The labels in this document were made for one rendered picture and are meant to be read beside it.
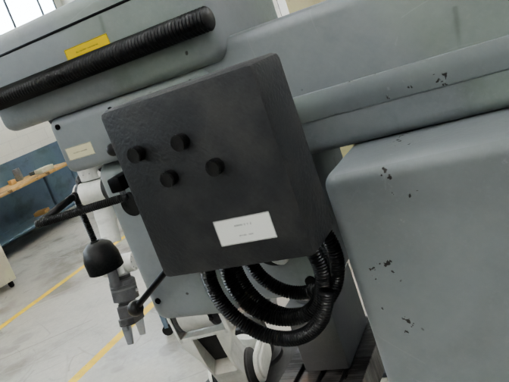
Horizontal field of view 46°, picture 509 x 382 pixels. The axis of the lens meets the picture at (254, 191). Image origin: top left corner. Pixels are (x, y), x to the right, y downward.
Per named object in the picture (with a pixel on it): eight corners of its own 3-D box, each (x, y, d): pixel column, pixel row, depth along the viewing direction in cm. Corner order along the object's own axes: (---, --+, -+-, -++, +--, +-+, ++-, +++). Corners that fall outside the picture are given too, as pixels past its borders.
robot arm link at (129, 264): (117, 287, 209) (108, 255, 208) (145, 281, 206) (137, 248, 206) (102, 295, 197) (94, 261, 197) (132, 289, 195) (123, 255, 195)
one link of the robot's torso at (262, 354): (226, 367, 232) (214, 338, 229) (275, 357, 227) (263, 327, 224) (215, 401, 213) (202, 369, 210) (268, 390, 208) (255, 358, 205)
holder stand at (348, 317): (305, 372, 155) (281, 304, 150) (327, 325, 174) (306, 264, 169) (350, 368, 149) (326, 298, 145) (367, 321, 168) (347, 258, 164)
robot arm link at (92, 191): (103, 236, 208) (89, 182, 208) (129, 230, 205) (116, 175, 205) (88, 241, 197) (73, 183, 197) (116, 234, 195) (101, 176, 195)
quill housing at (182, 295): (154, 327, 113) (87, 169, 106) (204, 274, 131) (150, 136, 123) (240, 317, 104) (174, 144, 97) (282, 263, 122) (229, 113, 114)
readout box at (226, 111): (159, 284, 71) (89, 116, 66) (195, 251, 79) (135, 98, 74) (313, 262, 62) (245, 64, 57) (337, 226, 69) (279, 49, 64)
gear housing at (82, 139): (66, 176, 106) (42, 122, 103) (142, 137, 126) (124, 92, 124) (226, 132, 90) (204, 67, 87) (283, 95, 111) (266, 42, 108)
